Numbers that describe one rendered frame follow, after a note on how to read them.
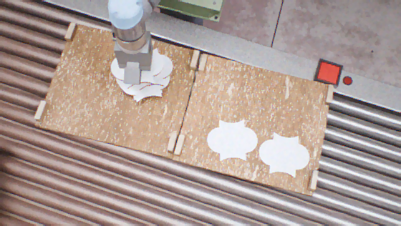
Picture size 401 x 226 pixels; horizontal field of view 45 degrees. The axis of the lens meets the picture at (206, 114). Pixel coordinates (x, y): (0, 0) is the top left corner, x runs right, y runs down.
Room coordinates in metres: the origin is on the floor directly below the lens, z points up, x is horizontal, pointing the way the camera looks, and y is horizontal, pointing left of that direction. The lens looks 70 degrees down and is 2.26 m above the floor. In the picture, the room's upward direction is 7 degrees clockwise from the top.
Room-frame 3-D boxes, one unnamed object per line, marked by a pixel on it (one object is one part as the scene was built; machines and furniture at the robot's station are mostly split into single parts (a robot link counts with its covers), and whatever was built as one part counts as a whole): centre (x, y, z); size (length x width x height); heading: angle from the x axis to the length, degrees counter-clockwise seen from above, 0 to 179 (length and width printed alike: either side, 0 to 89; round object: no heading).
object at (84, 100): (0.54, 0.27, 0.93); 0.41 x 0.35 x 0.02; 83
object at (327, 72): (0.67, -0.36, 0.92); 0.06 x 0.06 x 0.01; 78
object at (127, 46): (0.56, 0.21, 1.24); 0.08 x 0.08 x 0.05
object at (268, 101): (0.48, -0.15, 0.93); 0.41 x 0.35 x 0.02; 82
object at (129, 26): (0.56, 0.20, 1.32); 0.09 x 0.08 x 0.11; 155
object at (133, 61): (0.54, 0.21, 1.16); 0.12 x 0.09 x 0.16; 2
